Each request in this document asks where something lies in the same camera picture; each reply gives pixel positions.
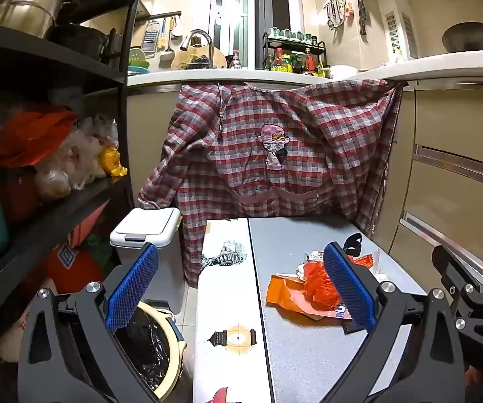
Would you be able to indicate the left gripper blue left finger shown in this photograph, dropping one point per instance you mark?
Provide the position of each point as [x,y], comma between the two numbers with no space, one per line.
[123,300]

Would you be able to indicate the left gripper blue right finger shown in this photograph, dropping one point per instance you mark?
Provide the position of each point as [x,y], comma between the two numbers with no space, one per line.
[355,284]

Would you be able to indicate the orange plastic bag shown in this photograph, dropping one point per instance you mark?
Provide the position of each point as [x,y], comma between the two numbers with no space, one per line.
[318,286]

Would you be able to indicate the black binder clip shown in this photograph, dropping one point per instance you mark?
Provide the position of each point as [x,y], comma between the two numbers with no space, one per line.
[353,245]

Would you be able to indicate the orange pink snack package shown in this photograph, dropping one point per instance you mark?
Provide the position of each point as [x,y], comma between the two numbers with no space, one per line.
[287,292]

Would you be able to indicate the black trash bag liner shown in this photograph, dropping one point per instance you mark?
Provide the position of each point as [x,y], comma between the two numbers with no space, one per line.
[146,346]

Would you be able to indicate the white pedal trash bin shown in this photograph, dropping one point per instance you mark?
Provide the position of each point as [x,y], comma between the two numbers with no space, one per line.
[159,227]

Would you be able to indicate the round yellow trash basket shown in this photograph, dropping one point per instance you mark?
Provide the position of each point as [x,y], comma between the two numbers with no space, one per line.
[177,345]

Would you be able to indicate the kitchen faucet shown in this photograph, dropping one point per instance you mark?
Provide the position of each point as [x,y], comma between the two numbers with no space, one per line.
[187,43]

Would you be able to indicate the hanging kitchen utensils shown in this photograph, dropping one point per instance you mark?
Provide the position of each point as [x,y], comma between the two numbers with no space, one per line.
[337,11]

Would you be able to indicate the orange bag with blue logo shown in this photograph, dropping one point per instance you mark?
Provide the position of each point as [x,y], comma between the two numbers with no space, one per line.
[85,255]

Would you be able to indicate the black white patterned cloth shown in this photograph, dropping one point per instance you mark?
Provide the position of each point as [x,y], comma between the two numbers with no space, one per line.
[231,254]

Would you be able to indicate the white rice sack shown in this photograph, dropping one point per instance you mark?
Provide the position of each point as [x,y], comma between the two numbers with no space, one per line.
[17,306]

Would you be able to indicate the yellow plastic bag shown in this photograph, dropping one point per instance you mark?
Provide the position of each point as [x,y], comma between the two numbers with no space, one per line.
[109,160]

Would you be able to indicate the red plaid apron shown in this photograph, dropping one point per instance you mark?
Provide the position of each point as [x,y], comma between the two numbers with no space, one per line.
[241,151]

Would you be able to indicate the clear plastic bags bundle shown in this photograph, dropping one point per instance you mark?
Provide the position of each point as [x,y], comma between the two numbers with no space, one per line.
[75,164]

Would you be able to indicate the red bag on shelf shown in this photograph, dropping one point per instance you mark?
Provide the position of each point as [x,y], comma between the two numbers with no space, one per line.
[31,136]

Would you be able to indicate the black wok pan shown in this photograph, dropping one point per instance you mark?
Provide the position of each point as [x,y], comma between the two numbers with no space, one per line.
[463,37]

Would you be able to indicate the metal grater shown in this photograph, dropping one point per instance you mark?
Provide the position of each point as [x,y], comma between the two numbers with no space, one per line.
[150,38]

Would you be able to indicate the spice rack with bottles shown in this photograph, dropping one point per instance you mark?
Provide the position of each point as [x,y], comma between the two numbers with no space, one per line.
[296,53]

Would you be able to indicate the black metal shelf rack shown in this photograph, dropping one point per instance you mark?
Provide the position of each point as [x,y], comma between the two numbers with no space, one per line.
[81,65]

